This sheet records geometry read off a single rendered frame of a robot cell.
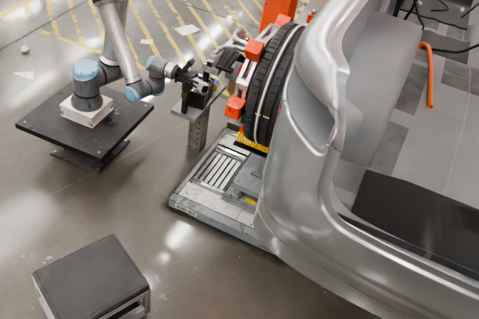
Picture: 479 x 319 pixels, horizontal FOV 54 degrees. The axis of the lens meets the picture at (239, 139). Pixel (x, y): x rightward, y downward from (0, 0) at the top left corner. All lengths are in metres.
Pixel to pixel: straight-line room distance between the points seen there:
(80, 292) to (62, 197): 0.93
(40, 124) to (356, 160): 1.89
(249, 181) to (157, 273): 0.74
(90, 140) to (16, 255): 0.74
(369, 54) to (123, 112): 1.67
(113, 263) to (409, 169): 1.38
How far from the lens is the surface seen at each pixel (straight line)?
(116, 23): 2.54
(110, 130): 2.95
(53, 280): 2.26
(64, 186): 3.06
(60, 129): 2.99
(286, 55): 2.21
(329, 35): 1.31
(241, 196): 2.81
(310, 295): 2.69
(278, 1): 2.81
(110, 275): 2.24
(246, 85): 2.25
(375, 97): 2.00
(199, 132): 3.14
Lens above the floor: 2.23
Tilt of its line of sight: 41 degrees down
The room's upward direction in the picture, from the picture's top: 11 degrees clockwise
